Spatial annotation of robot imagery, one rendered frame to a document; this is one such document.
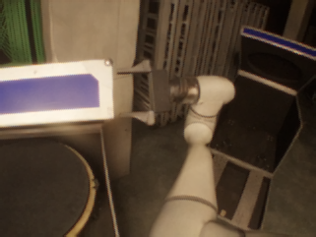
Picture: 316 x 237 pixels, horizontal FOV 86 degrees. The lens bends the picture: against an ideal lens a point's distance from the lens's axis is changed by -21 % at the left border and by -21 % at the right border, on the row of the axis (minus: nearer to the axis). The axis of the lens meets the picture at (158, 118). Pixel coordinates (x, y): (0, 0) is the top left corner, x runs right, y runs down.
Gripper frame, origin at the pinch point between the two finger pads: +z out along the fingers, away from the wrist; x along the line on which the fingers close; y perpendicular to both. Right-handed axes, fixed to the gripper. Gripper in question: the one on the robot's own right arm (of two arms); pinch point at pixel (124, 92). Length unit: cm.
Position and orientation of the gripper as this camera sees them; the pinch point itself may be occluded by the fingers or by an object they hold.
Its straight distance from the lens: 64.2
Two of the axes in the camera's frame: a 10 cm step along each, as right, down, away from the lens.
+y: -2.8, 0.6, 9.6
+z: -9.6, 0.7, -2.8
